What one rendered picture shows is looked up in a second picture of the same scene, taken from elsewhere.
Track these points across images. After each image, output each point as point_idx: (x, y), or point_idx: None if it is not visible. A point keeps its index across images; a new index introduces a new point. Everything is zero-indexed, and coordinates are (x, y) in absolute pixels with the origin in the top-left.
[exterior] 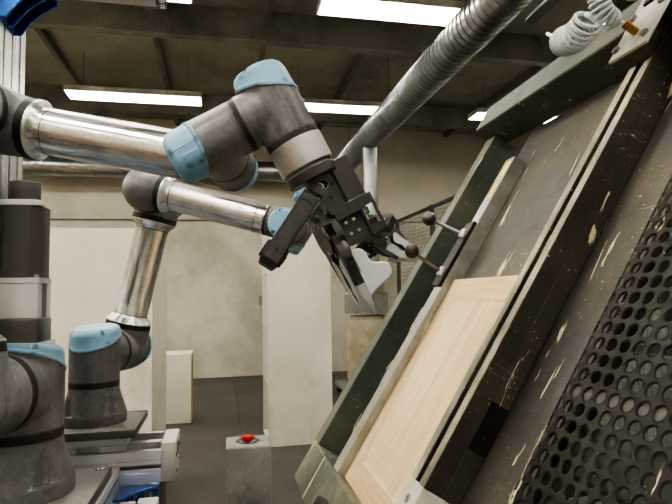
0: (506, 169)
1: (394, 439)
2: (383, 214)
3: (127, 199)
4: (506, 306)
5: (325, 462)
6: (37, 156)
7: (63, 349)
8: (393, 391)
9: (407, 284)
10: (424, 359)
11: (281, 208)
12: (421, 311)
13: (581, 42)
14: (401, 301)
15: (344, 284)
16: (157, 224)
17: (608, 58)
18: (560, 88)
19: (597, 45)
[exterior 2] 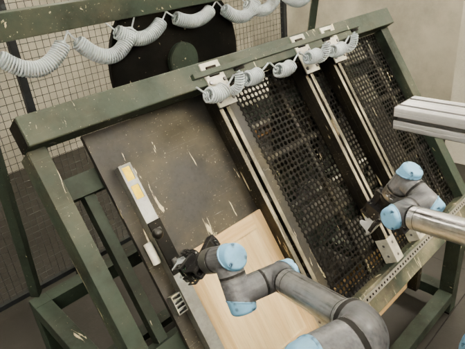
0: (133, 174)
1: (259, 338)
2: (210, 239)
3: None
4: (281, 227)
5: None
6: None
7: (462, 336)
8: (221, 340)
9: (120, 307)
10: (221, 304)
11: (293, 260)
12: (184, 294)
13: (209, 95)
14: (133, 319)
15: (372, 230)
16: None
17: (183, 96)
18: (144, 109)
19: (183, 89)
